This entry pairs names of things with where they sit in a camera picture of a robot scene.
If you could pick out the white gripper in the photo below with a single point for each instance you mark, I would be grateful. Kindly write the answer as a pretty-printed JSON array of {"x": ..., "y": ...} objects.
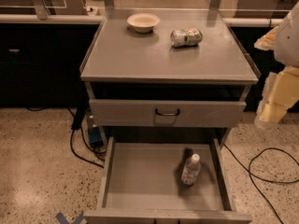
[{"x": 289, "y": 44}]

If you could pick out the clear plastic water bottle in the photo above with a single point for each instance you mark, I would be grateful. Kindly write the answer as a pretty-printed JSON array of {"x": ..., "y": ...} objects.
[{"x": 191, "y": 169}]

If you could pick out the grey drawer cabinet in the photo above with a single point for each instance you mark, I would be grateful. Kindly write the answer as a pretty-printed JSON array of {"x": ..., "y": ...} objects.
[{"x": 123, "y": 64}]

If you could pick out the closed grey upper drawer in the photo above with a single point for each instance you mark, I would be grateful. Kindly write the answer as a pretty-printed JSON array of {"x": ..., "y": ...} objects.
[{"x": 215, "y": 114}]

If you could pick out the open grey middle drawer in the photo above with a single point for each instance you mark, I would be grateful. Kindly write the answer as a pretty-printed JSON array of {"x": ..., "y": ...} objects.
[{"x": 141, "y": 184}]

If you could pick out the crushed green white can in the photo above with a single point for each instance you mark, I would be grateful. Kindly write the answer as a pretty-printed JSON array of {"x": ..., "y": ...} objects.
[{"x": 186, "y": 37}]

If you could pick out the white paper bowl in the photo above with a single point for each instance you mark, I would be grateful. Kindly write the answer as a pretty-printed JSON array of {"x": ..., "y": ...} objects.
[{"x": 143, "y": 22}]

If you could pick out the blue power box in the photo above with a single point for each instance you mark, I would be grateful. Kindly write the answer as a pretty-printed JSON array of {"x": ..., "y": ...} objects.
[{"x": 94, "y": 136}]

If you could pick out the dark background cabinet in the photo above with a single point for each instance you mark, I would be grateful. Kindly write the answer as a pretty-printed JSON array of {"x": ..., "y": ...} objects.
[{"x": 39, "y": 64}]

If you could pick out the blue floor tape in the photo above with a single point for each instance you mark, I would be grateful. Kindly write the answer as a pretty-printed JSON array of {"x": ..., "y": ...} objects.
[{"x": 62, "y": 219}]

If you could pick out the black drawer handle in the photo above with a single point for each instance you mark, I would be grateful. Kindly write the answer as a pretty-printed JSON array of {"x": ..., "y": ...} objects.
[{"x": 167, "y": 114}]

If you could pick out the white horizontal rail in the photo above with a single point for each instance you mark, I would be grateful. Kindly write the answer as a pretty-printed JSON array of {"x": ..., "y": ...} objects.
[{"x": 81, "y": 19}]

